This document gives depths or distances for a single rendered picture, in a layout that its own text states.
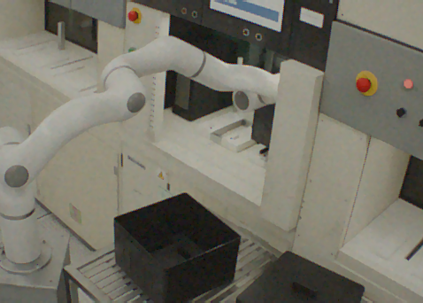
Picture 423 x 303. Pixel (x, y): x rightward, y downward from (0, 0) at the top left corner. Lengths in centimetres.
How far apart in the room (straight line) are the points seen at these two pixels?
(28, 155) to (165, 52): 47
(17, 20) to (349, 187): 238
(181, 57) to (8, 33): 199
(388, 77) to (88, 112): 81
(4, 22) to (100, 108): 194
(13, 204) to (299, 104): 87
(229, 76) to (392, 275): 79
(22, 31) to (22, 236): 198
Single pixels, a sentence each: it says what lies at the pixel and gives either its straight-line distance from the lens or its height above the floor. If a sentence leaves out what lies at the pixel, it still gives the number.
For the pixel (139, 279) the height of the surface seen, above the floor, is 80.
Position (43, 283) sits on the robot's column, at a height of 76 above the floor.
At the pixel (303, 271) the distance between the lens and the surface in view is 172.
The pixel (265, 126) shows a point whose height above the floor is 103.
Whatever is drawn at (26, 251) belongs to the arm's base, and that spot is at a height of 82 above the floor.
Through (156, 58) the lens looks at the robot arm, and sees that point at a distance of 163.
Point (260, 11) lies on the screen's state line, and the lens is 173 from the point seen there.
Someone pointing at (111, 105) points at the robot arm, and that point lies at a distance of 157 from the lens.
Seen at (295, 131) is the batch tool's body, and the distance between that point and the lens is 168.
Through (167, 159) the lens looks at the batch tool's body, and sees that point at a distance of 220.
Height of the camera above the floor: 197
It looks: 30 degrees down
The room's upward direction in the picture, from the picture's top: 6 degrees clockwise
